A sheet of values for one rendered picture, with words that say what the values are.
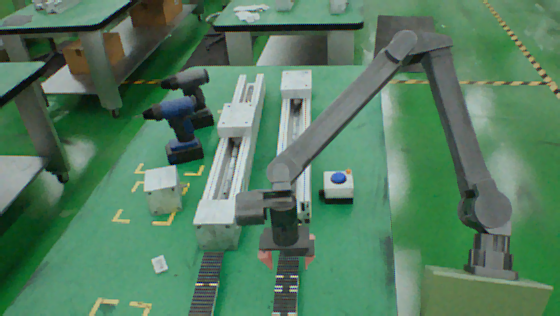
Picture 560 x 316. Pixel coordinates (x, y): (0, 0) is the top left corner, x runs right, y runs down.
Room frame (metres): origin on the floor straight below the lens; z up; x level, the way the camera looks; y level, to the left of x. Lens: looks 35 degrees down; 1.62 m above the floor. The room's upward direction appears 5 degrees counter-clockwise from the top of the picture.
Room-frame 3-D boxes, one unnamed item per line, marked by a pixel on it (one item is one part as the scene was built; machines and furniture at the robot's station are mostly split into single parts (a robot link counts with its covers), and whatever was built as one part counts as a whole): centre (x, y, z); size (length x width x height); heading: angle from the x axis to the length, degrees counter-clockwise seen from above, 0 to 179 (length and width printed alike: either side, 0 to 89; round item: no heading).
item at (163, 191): (1.02, 0.35, 0.83); 0.11 x 0.10 x 0.10; 100
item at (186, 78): (1.46, 0.35, 0.89); 0.20 x 0.08 x 0.22; 107
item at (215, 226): (0.86, 0.18, 0.83); 0.12 x 0.09 x 0.10; 85
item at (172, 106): (1.25, 0.36, 0.89); 0.20 x 0.08 x 0.22; 106
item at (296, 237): (0.69, 0.01, 0.95); 0.10 x 0.07 x 0.07; 86
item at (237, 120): (1.30, 0.15, 0.87); 0.16 x 0.11 x 0.07; 175
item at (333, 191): (0.99, -0.14, 0.81); 0.10 x 0.08 x 0.06; 85
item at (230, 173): (1.30, 0.15, 0.82); 0.80 x 0.10 x 0.09; 175
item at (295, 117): (1.28, -0.04, 0.82); 0.80 x 0.10 x 0.09; 175
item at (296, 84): (1.53, -0.07, 0.87); 0.16 x 0.11 x 0.07; 175
